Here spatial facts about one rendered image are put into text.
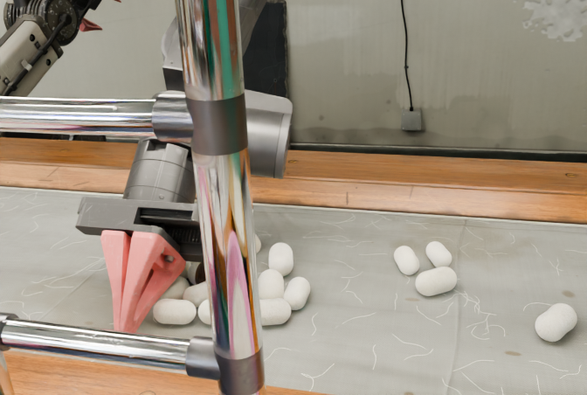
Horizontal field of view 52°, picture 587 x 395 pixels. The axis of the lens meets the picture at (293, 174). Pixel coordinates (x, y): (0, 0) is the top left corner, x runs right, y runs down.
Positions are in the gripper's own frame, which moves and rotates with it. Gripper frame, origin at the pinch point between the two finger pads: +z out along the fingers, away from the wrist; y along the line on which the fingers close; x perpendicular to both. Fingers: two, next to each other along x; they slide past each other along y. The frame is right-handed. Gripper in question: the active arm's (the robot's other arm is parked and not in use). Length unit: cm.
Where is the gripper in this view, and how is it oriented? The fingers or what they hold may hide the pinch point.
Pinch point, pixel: (125, 328)
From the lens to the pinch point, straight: 48.0
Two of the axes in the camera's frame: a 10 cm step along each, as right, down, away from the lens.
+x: 1.7, 4.4, 8.8
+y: 9.7, 0.5, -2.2
